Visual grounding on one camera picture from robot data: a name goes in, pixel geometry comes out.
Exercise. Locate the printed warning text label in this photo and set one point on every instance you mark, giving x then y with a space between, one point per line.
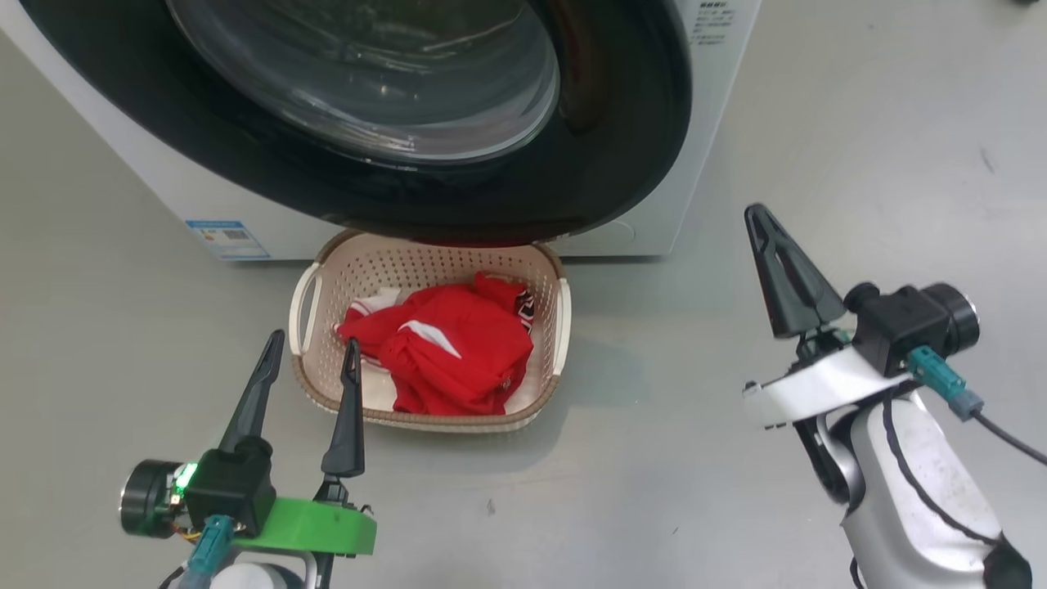
712 20

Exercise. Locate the black round glass washer door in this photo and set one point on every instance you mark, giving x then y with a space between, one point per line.
622 123

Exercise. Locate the red and white garment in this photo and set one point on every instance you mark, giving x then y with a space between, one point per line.
466 352

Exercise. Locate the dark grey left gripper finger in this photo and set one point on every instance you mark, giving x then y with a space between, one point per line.
249 409
348 433

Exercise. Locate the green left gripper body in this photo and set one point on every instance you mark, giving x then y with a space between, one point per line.
319 528

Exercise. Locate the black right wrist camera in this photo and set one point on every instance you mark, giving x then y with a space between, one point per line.
908 323

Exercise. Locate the white front-load washing machine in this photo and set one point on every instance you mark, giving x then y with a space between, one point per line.
106 147

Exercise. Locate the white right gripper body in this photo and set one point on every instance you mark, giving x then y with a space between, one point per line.
818 384

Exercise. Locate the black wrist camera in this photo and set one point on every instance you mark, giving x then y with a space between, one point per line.
908 323
233 487

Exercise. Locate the cream perforated laundry basket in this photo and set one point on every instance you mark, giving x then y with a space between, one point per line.
343 270

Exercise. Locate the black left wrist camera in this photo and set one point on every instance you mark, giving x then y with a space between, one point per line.
233 487

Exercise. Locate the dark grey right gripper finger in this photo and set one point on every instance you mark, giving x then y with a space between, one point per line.
810 294
773 294

